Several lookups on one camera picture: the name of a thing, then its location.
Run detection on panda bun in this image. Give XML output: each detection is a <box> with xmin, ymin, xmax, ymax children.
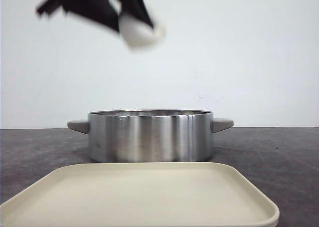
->
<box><xmin>119</xmin><ymin>13</ymin><xmax>165</xmax><ymax>48</ymax></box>

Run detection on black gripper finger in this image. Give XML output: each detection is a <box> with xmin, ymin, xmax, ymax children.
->
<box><xmin>66</xmin><ymin>0</ymin><xmax>119</xmax><ymax>33</ymax></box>
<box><xmin>118</xmin><ymin>0</ymin><xmax>154</xmax><ymax>27</ymax></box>

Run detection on stainless steel pot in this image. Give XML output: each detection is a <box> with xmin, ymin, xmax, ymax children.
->
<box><xmin>67</xmin><ymin>110</ymin><xmax>234</xmax><ymax>163</ymax></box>

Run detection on cream rectangular tray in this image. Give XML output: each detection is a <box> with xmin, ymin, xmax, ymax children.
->
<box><xmin>0</xmin><ymin>162</ymin><xmax>280</xmax><ymax>227</ymax></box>

